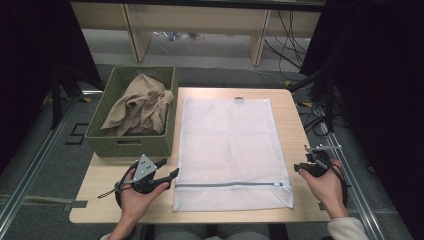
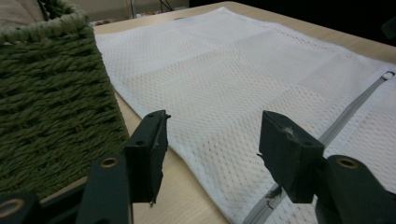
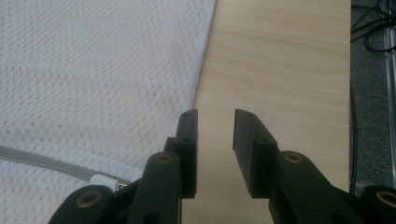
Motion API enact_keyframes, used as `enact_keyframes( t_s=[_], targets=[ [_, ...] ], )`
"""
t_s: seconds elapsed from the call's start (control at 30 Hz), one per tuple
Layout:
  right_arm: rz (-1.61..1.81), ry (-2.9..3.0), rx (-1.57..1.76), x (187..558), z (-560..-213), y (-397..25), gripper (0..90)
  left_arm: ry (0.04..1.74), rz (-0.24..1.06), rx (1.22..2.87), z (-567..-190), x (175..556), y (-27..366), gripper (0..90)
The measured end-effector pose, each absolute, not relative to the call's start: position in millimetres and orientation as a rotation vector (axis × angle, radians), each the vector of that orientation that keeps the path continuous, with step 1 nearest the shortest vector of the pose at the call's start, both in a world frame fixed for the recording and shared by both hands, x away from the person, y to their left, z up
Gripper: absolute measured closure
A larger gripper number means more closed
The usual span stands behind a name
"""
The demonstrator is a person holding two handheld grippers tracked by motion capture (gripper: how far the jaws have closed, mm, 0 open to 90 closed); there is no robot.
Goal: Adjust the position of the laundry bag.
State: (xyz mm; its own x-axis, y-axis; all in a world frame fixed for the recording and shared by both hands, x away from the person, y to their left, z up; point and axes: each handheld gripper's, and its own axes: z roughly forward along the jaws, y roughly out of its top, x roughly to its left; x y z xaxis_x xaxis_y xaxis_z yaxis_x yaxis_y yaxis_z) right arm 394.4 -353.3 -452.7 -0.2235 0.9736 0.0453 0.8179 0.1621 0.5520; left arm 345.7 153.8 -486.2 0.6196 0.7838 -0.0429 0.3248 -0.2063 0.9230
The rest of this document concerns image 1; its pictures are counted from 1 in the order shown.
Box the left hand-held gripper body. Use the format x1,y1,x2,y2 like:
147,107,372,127
132,153,158,195

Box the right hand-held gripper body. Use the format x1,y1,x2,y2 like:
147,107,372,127
304,143,343,178

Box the green woven basket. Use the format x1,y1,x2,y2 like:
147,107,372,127
84,65,179,158

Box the beige garment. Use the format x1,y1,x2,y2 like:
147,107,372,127
100,73,175,137

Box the white mesh laundry bag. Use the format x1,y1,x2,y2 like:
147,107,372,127
172,96,295,213

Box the person's right hand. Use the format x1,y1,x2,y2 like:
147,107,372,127
298,159,350,220

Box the person's left hand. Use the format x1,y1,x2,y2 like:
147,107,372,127
119,165,170,221

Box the person's lap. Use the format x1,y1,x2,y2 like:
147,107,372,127
153,223,271,240

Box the black metal stand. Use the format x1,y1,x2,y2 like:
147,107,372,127
49,63,104,130
288,66,348,134

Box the grey floor tape strip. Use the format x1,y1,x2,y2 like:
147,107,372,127
0,194,88,211

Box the black curtain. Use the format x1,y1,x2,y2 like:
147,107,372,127
299,0,424,240
0,0,101,174

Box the clear plastic clutter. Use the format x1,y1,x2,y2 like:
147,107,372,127
153,31,203,42

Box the light wooden desk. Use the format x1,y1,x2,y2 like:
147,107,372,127
70,0,323,67

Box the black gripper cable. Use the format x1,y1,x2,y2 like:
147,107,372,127
319,154,352,208
114,160,139,210

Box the black floor cables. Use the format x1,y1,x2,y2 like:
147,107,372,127
298,103,344,138

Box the dark gripper lanyard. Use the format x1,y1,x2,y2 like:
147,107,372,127
97,181,134,200

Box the aluminium floor rail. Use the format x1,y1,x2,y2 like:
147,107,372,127
0,89,104,231
319,123,388,240

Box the hanging black cables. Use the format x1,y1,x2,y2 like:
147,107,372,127
264,9,313,81

